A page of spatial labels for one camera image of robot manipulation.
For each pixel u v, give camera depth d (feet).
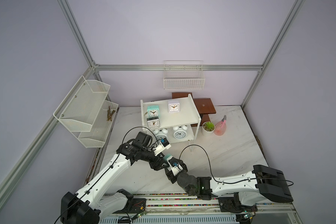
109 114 3.21
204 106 3.31
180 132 2.56
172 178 2.08
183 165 2.17
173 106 2.31
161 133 2.45
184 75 3.14
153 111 2.24
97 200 1.30
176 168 1.96
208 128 3.14
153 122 2.09
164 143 2.13
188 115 2.34
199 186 1.88
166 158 2.12
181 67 3.01
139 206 2.39
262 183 1.56
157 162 2.06
